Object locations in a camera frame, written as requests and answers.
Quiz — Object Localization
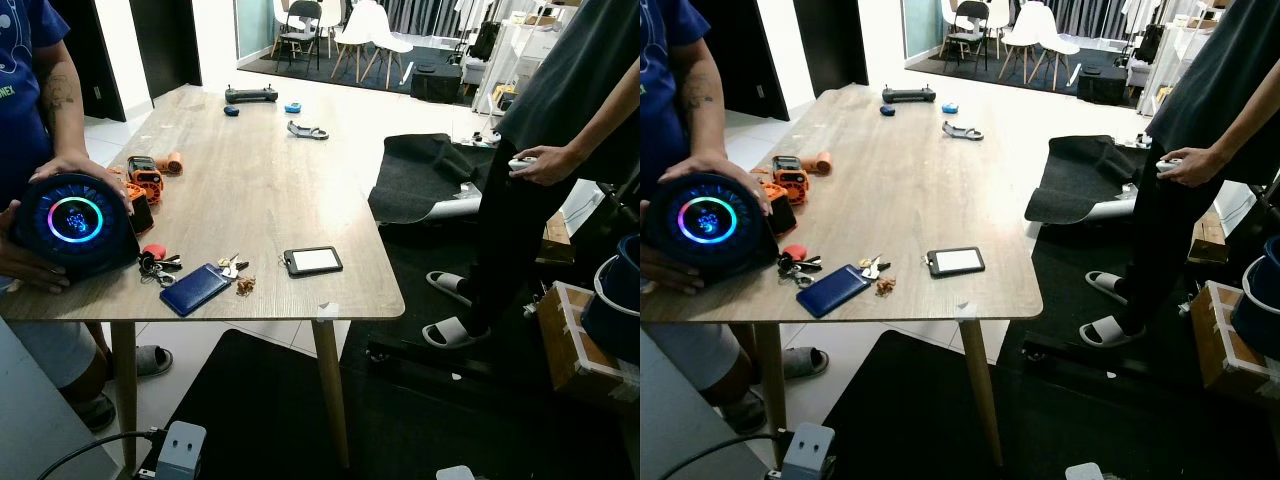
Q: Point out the black bag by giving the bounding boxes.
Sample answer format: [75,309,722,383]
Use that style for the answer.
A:
[1075,65,1129,106]
[410,62,463,104]

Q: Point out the grey white slide slipper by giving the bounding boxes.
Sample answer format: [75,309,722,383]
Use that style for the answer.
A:
[1085,270,1131,306]
[426,270,473,307]
[1078,315,1146,349]
[421,316,493,350]

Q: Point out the white chair wooden legs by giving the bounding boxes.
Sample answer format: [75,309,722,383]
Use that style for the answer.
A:
[1000,0,1081,91]
[333,0,414,89]

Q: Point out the black key bunch red fob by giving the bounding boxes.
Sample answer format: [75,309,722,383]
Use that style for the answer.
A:
[137,243,185,288]
[778,244,824,289]

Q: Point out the dark blue bucket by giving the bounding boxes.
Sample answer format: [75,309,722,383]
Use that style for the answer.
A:
[1230,235,1280,359]
[582,234,641,363]

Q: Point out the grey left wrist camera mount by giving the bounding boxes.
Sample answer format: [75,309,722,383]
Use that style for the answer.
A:
[157,420,209,480]
[782,423,836,480]

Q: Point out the round black speaker light ring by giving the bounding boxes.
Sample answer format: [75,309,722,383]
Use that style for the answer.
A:
[645,172,784,281]
[12,172,142,280]

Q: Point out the orange black device with display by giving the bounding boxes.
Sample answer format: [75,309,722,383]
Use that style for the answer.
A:
[127,156,165,204]
[772,156,809,204]

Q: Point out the black clothes person left hand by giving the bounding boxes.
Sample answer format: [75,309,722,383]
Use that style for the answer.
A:
[510,145,583,188]
[1160,147,1229,189]

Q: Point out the light wooden table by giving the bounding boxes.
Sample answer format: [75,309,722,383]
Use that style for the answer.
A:
[640,85,1045,469]
[0,85,407,471]

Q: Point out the person in black clothes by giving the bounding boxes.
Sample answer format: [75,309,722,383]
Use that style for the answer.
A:
[1110,0,1280,336]
[462,0,641,339]

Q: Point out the black chair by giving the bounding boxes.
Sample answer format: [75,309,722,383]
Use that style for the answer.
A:
[942,0,991,73]
[274,0,324,73]

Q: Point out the blue shirt person right hand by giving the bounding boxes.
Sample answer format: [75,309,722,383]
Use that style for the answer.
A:
[0,230,72,293]
[640,240,707,294]

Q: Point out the black fabric cover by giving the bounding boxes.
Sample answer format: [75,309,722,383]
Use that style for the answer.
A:
[367,133,501,226]
[1024,135,1151,226]

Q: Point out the person in blue shirt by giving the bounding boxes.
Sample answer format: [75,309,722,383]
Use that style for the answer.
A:
[0,0,111,401]
[640,0,753,401]

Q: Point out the blue shirt person left hand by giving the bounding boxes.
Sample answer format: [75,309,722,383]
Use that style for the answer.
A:
[685,152,773,216]
[30,150,134,216]

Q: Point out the black door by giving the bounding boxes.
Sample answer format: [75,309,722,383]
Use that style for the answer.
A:
[690,0,763,123]
[50,0,127,123]
[130,0,203,101]
[793,0,869,99]

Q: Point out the dark rug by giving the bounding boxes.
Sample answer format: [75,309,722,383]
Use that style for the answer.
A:
[240,42,471,98]
[905,45,1136,98]

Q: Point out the white rack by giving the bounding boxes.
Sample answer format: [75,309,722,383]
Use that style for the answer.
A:
[470,10,561,119]
[1135,15,1216,116]

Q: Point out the blue card holder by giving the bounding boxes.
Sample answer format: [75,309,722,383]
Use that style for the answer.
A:
[796,264,871,320]
[159,263,233,318]

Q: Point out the wooden box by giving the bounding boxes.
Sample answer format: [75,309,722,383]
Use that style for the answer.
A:
[1190,280,1280,401]
[536,281,641,403]

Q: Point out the grey house slipper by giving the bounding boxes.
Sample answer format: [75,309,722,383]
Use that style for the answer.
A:
[133,345,174,379]
[70,393,117,434]
[783,347,830,381]
[715,390,769,436]

